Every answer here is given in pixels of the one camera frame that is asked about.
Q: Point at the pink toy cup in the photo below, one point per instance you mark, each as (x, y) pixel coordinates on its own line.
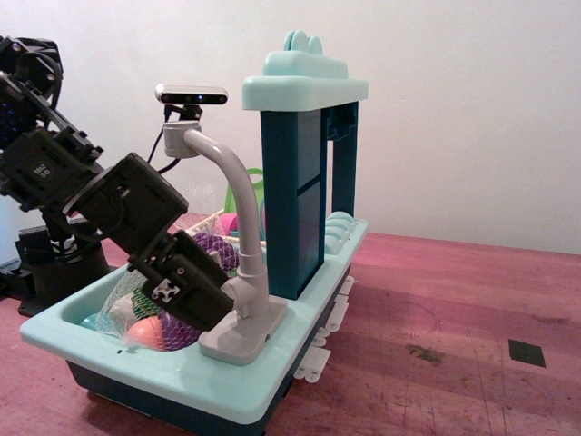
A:
(227, 224)

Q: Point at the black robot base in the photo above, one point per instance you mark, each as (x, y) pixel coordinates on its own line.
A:
(52, 265)

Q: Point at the toy sink unit teal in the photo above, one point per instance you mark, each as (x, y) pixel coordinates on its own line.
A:
(309, 110)

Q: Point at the mesh bag of toy food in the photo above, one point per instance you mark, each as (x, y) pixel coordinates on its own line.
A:
(129, 316)

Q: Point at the grey toy faucet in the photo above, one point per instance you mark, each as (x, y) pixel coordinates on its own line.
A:
(241, 335)

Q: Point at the green toy basket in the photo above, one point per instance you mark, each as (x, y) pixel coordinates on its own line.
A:
(256, 176)

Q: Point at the grey faucet lever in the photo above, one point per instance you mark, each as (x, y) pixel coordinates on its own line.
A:
(216, 258)

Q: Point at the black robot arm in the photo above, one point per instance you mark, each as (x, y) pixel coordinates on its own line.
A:
(49, 165)

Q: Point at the black tape square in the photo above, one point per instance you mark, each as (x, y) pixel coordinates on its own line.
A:
(526, 353)

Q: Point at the silver depth camera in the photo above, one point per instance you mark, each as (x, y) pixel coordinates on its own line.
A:
(187, 100)

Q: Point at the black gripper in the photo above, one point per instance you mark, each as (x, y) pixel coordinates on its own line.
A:
(133, 205)

